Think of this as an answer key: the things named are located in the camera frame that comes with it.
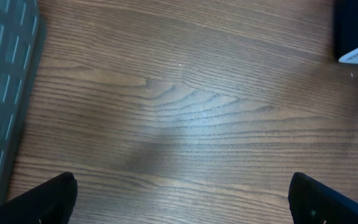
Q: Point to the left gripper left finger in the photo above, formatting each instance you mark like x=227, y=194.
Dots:
x=51, y=202

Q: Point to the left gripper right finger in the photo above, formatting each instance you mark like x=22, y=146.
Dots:
x=311, y=201

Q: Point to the grey plastic mesh basket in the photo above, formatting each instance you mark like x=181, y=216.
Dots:
x=22, y=36

